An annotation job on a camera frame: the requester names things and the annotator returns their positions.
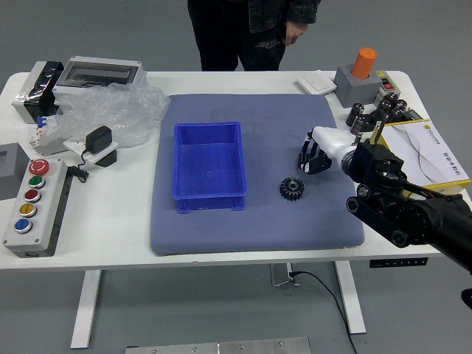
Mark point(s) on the person's left hand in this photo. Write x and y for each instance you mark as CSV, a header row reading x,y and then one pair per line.
x,y
295,34

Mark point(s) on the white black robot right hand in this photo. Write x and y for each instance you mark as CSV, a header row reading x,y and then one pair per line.
x,y
333,138

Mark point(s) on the big black gear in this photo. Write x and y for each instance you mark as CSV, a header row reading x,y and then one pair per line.
x,y
291,189

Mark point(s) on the person's left forearm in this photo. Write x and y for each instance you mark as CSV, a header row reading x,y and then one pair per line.
x,y
302,11

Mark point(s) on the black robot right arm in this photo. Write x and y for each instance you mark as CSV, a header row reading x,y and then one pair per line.
x,y
405,217

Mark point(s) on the yellow white cardboard box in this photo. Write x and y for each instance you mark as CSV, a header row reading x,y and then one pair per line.
x,y
424,155

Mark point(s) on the blue plastic box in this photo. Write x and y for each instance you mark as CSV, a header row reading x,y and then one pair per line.
x,y
206,166

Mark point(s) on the grey under-table control box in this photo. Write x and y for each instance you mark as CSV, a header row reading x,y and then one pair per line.
x,y
280,274

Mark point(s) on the white distribution box clear lid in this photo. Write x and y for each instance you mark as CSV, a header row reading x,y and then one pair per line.
x,y
96,72

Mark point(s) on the black capacitor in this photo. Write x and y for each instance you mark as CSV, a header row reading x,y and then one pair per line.
x,y
355,113
391,98
400,104
362,122
396,115
383,105

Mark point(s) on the grey block holder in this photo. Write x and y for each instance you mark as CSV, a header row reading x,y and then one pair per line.
x,y
354,92

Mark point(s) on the person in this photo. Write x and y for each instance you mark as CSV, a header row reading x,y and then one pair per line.
x,y
228,44

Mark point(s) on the orange cylinder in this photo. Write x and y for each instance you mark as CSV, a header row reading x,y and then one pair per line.
x,y
364,62

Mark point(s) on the black flat module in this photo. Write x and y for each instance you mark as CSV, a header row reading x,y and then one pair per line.
x,y
413,115

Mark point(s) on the blue-grey foam mat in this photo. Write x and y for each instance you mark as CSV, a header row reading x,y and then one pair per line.
x,y
258,228

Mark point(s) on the black table control panel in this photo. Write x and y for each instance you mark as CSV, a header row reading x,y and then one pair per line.
x,y
398,262

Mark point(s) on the white table leg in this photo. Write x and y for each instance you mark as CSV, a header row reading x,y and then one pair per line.
x,y
86,309
350,295

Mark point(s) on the clear plastic bag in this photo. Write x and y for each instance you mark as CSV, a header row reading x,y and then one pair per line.
x,y
118,110

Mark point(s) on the black power adapter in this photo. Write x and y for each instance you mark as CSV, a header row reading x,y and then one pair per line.
x,y
97,140

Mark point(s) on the white circuit breaker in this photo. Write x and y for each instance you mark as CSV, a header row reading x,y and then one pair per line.
x,y
48,144

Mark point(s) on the grey square block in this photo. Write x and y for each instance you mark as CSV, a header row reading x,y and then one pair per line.
x,y
14,177

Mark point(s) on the grey push button station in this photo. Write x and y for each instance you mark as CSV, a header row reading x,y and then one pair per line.
x,y
14,236

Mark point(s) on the white wall switch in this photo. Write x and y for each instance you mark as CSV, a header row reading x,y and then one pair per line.
x,y
317,83

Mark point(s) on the grey switch box red button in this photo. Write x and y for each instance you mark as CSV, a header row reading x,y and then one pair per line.
x,y
385,79

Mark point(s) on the grey black enclosure box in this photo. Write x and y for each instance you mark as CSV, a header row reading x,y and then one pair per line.
x,y
27,107

